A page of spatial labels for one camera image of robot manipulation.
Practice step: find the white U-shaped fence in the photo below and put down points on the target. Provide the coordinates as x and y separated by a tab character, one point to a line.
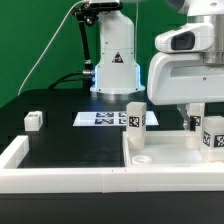
129	178

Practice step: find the white marker sheet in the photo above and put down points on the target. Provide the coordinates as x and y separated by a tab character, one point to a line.
106	118

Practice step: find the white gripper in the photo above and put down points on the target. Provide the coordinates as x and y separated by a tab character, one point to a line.
179	74

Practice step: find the white square tabletop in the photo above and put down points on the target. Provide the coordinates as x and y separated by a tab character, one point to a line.
163	148

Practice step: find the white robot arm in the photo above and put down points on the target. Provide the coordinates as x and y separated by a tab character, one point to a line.
117	72

